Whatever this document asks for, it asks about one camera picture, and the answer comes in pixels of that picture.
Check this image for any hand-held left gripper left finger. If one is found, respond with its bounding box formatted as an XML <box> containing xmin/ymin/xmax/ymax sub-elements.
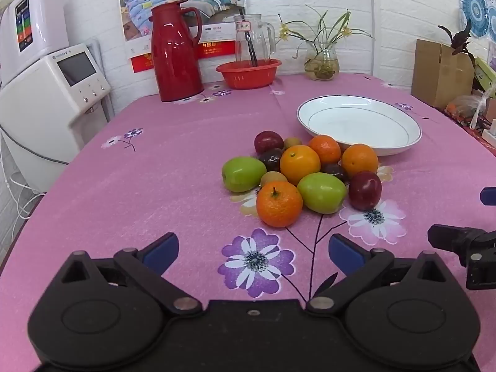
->
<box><xmin>50</xmin><ymin>232</ymin><xmax>203</xmax><ymax>316</ymax></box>

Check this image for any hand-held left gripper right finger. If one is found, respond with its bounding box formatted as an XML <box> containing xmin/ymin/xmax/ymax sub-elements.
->
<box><xmin>306</xmin><ymin>233</ymin><xmax>460</xmax><ymax>316</ymax></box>

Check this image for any green apple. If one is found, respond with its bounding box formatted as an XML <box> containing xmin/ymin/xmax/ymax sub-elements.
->
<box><xmin>222</xmin><ymin>157</ymin><xmax>267</xmax><ymax>193</ymax></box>
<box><xmin>297</xmin><ymin>172</ymin><xmax>347</xmax><ymax>214</ymax></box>

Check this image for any red apple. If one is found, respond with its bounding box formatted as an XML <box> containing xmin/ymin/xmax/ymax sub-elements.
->
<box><xmin>349</xmin><ymin>170</ymin><xmax>383</xmax><ymax>210</ymax></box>
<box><xmin>254</xmin><ymin>131</ymin><xmax>285</xmax><ymax>155</ymax></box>

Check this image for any orange mandarin with stem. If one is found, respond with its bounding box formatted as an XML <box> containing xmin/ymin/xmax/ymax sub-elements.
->
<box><xmin>256</xmin><ymin>181</ymin><xmax>303</xmax><ymax>228</ymax></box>

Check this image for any dark purple passion fruit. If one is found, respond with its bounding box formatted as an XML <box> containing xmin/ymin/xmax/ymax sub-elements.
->
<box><xmin>257</xmin><ymin>148</ymin><xmax>285</xmax><ymax>173</ymax></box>
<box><xmin>321</xmin><ymin>163</ymin><xmax>349</xmax><ymax>183</ymax></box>

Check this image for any round orange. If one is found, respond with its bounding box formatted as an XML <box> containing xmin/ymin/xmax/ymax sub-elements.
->
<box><xmin>341</xmin><ymin>144</ymin><xmax>379</xmax><ymax>178</ymax></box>
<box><xmin>280</xmin><ymin>144</ymin><xmax>322</xmax><ymax>186</ymax></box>

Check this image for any white oval plate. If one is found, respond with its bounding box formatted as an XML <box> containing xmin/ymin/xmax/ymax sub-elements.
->
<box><xmin>297</xmin><ymin>95</ymin><xmax>423</xmax><ymax>157</ymax></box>

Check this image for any pink floral tablecloth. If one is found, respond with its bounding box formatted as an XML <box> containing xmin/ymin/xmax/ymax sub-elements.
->
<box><xmin>0</xmin><ymin>72</ymin><xmax>496</xmax><ymax>372</ymax></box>

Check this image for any clear plastic bag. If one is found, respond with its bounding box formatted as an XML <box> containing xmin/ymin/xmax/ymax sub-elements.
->
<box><xmin>445</xmin><ymin>93</ymin><xmax>487</xmax><ymax>122</ymax></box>

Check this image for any green box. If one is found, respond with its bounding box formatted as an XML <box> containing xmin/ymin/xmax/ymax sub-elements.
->
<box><xmin>473</xmin><ymin>57</ymin><xmax>496</xmax><ymax>91</ymax></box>

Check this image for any cardboard box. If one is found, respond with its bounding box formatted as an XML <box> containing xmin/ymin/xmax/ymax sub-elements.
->
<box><xmin>411</xmin><ymin>39</ymin><xmax>475</xmax><ymax>109</ymax></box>

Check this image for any dark purple plant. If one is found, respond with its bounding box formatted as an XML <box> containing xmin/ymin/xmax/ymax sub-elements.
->
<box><xmin>438</xmin><ymin>19</ymin><xmax>476</xmax><ymax>68</ymax></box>

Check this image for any white water dispenser with screen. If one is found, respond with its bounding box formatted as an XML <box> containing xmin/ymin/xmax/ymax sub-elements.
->
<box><xmin>0</xmin><ymin>42</ymin><xmax>115</xmax><ymax>192</ymax></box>

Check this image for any red thermos jug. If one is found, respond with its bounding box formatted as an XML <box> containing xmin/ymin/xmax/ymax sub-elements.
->
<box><xmin>150</xmin><ymin>1</ymin><xmax>205</xmax><ymax>102</ymax></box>

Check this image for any large blue patterned plate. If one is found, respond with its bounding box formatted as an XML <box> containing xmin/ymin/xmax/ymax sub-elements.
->
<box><xmin>459</xmin><ymin>0</ymin><xmax>489</xmax><ymax>39</ymax></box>

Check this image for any glass vase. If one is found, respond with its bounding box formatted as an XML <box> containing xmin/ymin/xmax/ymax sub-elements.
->
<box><xmin>304</xmin><ymin>42</ymin><xmax>340</xmax><ymax>82</ymax></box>

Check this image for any red plastic basin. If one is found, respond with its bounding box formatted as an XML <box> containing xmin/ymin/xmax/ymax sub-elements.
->
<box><xmin>216</xmin><ymin>59</ymin><xmax>283</xmax><ymax>90</ymax></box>

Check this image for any black stirring stick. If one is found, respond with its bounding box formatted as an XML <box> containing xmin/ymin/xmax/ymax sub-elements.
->
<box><xmin>241</xmin><ymin>15</ymin><xmax>258</xmax><ymax>66</ymax></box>

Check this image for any glass pitcher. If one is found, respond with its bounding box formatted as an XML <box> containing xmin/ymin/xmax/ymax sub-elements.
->
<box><xmin>233</xmin><ymin>14</ymin><xmax>277</xmax><ymax>66</ymax></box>

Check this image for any green flowering plant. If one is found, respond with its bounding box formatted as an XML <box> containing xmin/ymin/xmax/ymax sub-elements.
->
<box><xmin>277</xmin><ymin>5</ymin><xmax>374</xmax><ymax>60</ymax></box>

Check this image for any white cable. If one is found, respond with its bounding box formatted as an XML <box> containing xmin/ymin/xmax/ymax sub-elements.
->
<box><xmin>0</xmin><ymin>139</ymin><xmax>44</xmax><ymax>241</ymax></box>

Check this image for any white wall appliance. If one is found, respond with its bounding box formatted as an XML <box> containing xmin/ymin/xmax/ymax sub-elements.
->
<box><xmin>0</xmin><ymin>0</ymin><xmax>69</xmax><ymax>86</ymax></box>

